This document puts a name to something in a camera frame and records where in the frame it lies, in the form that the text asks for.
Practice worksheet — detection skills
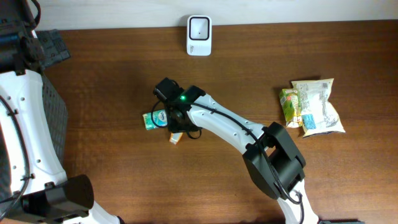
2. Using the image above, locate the yellow snack bag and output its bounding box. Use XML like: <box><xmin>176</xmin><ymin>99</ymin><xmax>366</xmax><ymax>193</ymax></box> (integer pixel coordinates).
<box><xmin>292</xmin><ymin>78</ymin><xmax>346</xmax><ymax>138</ymax></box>

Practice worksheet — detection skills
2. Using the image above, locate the green juice carton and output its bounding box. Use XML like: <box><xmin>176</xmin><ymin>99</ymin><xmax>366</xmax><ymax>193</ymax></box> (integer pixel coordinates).
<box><xmin>279</xmin><ymin>88</ymin><xmax>303</xmax><ymax>128</ymax></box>

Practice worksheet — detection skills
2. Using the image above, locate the orange tissue pack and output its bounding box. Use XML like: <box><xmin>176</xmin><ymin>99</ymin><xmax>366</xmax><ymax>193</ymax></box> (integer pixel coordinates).
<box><xmin>169</xmin><ymin>133</ymin><xmax>183</xmax><ymax>144</ymax></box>

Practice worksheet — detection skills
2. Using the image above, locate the teal tissue pack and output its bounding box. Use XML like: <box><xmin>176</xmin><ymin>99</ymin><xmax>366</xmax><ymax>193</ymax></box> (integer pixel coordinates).
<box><xmin>142</xmin><ymin>110</ymin><xmax>168</xmax><ymax>130</ymax></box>

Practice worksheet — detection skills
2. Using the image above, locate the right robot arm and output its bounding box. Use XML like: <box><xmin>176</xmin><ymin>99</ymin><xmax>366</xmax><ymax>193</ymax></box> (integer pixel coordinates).
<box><xmin>153</xmin><ymin>78</ymin><xmax>320</xmax><ymax>223</ymax></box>

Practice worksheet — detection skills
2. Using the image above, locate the grey plastic mesh basket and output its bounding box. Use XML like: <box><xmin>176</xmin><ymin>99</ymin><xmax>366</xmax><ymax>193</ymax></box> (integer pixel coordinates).
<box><xmin>42</xmin><ymin>75</ymin><xmax>68</xmax><ymax>164</ymax></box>

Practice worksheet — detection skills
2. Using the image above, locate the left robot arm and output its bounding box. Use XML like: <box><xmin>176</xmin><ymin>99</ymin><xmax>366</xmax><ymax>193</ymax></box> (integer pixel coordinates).
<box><xmin>1</xmin><ymin>0</ymin><xmax>122</xmax><ymax>223</ymax></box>

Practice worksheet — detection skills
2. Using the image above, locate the white barcode scanner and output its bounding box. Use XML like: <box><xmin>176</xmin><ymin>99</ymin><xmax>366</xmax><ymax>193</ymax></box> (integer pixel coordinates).
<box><xmin>187</xmin><ymin>15</ymin><xmax>213</xmax><ymax>56</ymax></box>

